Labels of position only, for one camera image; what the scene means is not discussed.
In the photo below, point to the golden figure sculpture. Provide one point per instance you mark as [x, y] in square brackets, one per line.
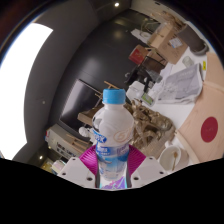
[151, 125]

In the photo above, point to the white ceramic mug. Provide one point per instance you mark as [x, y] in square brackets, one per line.
[168, 158]

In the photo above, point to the black wall screen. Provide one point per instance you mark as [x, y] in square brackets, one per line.
[78, 103]

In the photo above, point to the white cabinet with pictures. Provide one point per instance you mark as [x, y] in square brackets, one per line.
[58, 141]

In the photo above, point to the brown cardboard box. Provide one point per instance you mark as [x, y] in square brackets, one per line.
[168, 45]

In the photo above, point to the yellow tag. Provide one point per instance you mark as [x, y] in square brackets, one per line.
[204, 65]

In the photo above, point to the wooden easel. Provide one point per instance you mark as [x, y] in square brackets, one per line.
[78, 143]
[110, 84]

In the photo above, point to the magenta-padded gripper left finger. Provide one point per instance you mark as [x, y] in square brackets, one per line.
[76, 168]

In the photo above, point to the long white ceiling light panel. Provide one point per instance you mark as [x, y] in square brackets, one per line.
[20, 86]

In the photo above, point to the red box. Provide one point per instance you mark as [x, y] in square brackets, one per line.
[137, 54]

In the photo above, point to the white bottle with blue cap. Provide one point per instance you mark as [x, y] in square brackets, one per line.
[113, 130]

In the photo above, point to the white spray bottle green label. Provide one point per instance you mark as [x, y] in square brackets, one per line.
[147, 99]

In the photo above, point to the white plaster bust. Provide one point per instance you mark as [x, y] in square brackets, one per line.
[86, 132]

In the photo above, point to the dried plant in grey pot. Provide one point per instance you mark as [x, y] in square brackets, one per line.
[196, 38]

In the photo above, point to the white plaster figure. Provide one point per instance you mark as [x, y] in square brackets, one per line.
[139, 35]

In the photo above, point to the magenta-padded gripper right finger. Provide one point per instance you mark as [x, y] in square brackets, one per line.
[148, 170]

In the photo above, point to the round ceiling spotlights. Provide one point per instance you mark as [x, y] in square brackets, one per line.
[116, 4]

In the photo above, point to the flat round red coaster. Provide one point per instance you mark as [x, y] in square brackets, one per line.
[209, 129]

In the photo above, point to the small clear glass jar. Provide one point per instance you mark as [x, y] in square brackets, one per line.
[188, 61]

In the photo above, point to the folded grey newspaper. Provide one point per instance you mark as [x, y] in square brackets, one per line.
[181, 83]

